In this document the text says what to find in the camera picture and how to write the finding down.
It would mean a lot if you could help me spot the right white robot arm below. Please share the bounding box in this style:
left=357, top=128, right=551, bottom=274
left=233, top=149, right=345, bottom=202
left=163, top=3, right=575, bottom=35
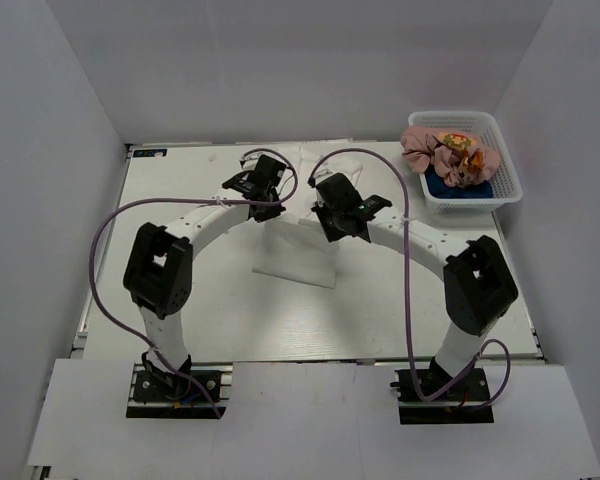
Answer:
left=309, top=173, right=519, bottom=399

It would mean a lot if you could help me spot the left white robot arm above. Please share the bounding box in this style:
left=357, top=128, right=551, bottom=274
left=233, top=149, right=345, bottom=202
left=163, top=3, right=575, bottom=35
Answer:
left=123, top=153, right=289, bottom=399

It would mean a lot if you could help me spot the white plastic basket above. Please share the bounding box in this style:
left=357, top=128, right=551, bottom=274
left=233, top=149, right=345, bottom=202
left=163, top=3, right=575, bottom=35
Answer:
left=408, top=111, right=522, bottom=212

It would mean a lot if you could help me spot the blue label sticker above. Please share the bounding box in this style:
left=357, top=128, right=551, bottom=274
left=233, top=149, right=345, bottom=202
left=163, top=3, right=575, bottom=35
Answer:
left=132, top=148, right=168, bottom=158

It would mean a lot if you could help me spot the pink printed t shirt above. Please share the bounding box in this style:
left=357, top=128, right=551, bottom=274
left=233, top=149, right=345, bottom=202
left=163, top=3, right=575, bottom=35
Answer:
left=400, top=126, right=500, bottom=188

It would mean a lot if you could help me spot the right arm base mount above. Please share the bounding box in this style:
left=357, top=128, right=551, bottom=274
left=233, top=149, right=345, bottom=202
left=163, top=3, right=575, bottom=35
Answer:
left=389, top=367, right=495, bottom=426

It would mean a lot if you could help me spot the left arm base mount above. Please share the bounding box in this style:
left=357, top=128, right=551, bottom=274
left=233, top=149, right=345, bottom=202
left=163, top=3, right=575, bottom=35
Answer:
left=126, top=362, right=233, bottom=420

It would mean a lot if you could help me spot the white t shirt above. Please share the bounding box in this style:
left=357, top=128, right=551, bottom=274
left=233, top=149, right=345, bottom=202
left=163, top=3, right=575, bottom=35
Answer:
left=252, top=146, right=340, bottom=289

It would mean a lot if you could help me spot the blue t shirt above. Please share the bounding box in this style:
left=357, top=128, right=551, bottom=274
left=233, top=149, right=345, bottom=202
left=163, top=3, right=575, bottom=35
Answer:
left=425, top=168, right=494, bottom=199

